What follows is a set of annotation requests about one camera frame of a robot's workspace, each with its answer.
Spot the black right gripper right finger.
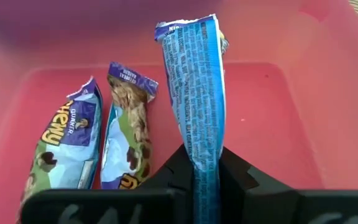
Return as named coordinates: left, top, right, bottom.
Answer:
left=218, top=146, right=358, bottom=224

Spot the pink plastic bin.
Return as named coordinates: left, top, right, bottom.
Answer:
left=0, top=0, right=358, bottom=224

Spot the blue purple Quaker granola bar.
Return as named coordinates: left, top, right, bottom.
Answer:
left=154, top=14, right=229, bottom=224
left=100, top=61, right=160, bottom=190
left=16, top=76, right=104, bottom=218

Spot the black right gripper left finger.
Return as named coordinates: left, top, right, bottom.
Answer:
left=20, top=143, right=196, bottom=224

